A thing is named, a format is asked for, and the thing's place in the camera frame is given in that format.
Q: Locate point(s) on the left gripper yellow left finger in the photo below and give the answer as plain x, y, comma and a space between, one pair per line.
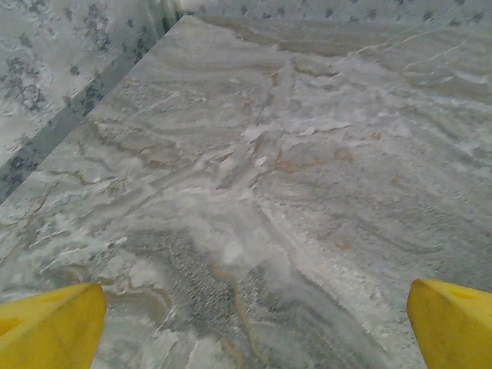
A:
46, 330

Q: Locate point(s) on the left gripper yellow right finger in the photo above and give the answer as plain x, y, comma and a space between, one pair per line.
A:
453, 330

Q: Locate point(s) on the aluminium side rail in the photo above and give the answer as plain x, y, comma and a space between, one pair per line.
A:
77, 115

